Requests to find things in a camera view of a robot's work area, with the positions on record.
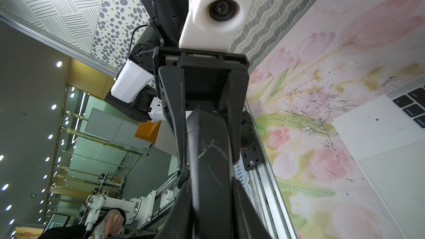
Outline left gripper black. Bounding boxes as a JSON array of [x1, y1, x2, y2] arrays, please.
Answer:
[[153, 46, 249, 169]]

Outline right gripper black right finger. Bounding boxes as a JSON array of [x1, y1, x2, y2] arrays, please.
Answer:
[[231, 178, 271, 239]]

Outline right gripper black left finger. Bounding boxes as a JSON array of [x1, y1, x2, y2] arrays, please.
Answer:
[[155, 180, 193, 239]]

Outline silver laptop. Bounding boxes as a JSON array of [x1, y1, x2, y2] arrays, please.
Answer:
[[333, 76, 425, 239]]

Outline black wireless mouse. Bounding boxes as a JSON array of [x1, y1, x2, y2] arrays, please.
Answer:
[[187, 106, 234, 239]]

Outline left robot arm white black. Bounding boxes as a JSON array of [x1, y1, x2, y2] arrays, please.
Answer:
[[105, 0, 254, 169]]

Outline person in background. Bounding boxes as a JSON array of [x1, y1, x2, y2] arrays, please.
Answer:
[[39, 208, 126, 239]]

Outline aluminium mounting rail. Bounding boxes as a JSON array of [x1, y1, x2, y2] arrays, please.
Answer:
[[234, 102, 297, 239]]

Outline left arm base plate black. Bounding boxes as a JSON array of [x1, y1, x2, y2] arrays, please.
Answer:
[[240, 111, 265, 172]]

